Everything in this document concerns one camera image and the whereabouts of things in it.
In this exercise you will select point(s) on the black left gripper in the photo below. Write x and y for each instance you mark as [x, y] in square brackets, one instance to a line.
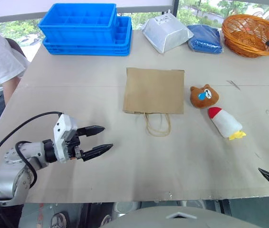
[72, 144]

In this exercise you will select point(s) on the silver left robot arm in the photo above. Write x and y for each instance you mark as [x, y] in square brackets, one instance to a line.
[5, 177]

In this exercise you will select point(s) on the white rocket plush red tip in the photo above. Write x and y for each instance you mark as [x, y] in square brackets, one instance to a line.
[226, 122]

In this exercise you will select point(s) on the patterned shoe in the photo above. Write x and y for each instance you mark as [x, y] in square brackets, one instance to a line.
[59, 221]

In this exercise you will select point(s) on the brown bear head plush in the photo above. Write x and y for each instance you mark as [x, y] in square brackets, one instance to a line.
[204, 98]

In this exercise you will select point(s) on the grey robot torso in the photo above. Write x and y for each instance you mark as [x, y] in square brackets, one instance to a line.
[184, 218]

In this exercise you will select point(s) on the large blue compartment crate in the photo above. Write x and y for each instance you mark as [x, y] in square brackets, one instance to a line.
[122, 42]

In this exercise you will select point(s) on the orange wicker basket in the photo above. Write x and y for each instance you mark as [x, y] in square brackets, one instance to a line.
[252, 35]

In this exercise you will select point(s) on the small blue compartment crate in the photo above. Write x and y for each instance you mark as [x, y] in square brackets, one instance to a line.
[77, 22]

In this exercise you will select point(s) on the black chair back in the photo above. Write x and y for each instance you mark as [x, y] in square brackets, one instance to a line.
[15, 46]

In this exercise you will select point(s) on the silver white plastic package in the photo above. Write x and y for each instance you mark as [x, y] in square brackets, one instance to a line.
[166, 33]

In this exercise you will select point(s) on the blue cloth in plastic wrap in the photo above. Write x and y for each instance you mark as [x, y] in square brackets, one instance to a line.
[204, 39]

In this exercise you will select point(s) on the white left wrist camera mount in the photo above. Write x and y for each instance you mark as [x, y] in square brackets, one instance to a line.
[62, 128]

